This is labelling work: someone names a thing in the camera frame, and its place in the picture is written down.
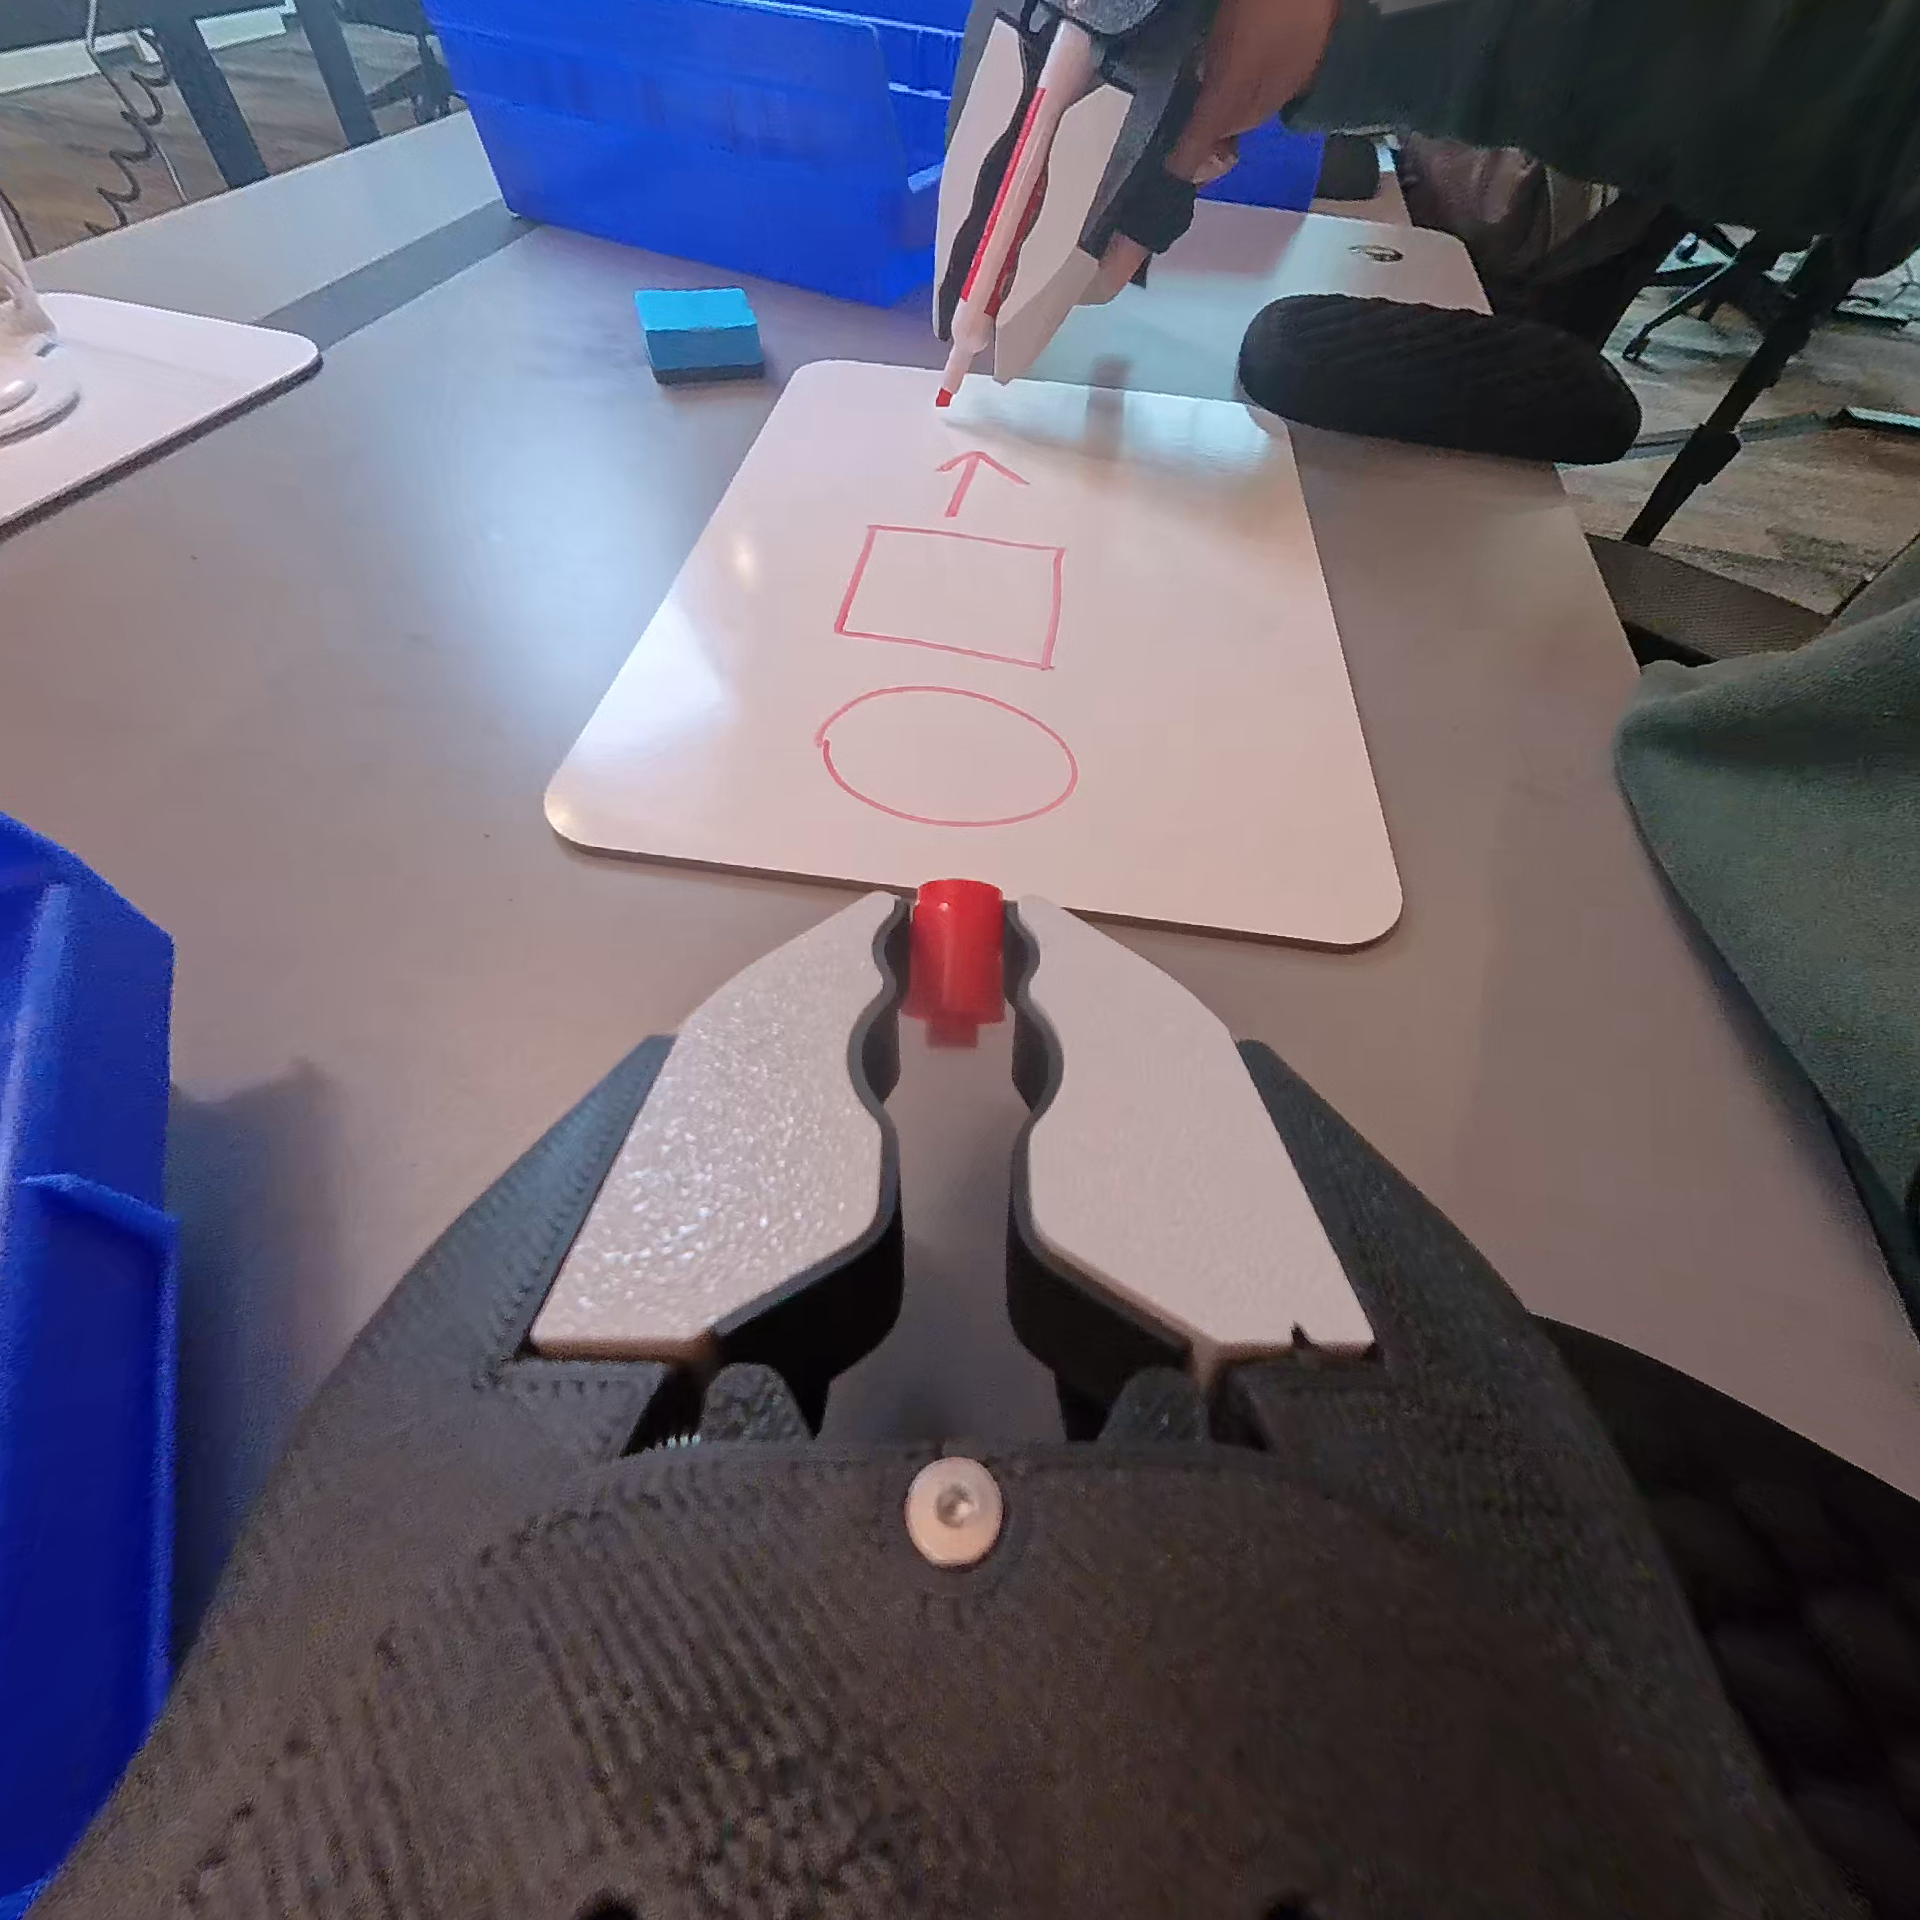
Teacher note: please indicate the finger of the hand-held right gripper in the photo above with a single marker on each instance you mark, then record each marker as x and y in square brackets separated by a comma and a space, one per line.
[1075, 258]
[970, 196]

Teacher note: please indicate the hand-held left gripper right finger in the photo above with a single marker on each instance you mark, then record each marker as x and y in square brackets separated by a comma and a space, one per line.
[1187, 1179]

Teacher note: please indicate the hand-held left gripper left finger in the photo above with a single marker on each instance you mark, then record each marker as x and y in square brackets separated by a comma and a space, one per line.
[720, 1179]

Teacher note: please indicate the red dry-erase marker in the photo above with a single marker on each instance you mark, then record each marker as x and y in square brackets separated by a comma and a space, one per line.
[991, 258]

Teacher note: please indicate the blue whiteboard eraser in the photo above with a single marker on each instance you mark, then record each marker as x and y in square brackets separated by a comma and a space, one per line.
[700, 335]

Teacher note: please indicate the red marker cap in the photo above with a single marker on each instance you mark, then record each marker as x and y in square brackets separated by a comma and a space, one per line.
[960, 947]

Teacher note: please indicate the white whiteboard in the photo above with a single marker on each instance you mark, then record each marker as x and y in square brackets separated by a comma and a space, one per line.
[1200, 691]

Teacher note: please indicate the person's right hand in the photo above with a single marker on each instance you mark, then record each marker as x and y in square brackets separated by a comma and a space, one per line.
[1247, 77]

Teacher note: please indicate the green sweatshirt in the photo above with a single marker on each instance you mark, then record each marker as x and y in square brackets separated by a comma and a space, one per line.
[1803, 871]

